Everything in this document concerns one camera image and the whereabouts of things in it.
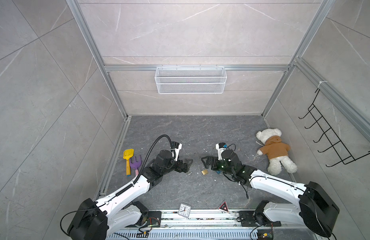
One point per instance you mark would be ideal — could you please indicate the purple pink toy rake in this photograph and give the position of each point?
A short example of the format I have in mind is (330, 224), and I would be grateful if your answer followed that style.
(135, 163)

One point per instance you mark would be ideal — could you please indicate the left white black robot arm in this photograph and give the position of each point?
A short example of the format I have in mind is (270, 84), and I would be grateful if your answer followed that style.
(97, 220)

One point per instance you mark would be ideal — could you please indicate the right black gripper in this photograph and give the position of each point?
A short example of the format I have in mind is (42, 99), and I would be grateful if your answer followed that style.
(215, 160)

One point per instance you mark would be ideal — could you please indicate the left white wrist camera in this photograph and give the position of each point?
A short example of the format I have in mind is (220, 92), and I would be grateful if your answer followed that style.
(176, 150)

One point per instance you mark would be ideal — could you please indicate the black wire hook rack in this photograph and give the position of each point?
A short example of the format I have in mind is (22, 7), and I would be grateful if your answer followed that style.
(335, 142)

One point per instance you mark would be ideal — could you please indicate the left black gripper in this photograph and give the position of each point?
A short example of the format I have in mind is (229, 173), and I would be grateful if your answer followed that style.
(180, 168)

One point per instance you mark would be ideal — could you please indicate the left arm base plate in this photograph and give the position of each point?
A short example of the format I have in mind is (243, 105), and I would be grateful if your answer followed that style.
(150, 218)

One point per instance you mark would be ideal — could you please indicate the red black triangle sign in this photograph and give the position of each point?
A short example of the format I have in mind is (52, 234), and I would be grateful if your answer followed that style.
(223, 207)

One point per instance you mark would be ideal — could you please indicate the yellow toy shovel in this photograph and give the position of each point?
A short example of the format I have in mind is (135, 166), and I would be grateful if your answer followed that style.
(127, 155)

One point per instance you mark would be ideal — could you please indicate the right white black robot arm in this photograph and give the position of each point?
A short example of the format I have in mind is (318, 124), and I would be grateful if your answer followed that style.
(307, 204)

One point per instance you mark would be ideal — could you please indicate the white teddy bear brown hoodie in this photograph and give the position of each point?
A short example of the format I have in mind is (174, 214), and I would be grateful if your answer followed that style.
(276, 152)

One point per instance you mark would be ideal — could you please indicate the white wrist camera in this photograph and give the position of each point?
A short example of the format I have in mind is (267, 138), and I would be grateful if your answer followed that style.
(221, 147)
(176, 150)

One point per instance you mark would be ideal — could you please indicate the white small alarm clock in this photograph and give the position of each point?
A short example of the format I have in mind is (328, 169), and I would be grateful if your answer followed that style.
(184, 210)

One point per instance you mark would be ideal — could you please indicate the white wire mesh basket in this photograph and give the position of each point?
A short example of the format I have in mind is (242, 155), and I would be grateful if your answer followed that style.
(190, 80)

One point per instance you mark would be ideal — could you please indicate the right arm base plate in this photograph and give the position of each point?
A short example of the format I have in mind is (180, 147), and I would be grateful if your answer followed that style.
(251, 219)

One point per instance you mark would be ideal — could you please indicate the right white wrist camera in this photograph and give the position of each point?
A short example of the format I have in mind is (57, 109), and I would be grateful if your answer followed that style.
(221, 147)

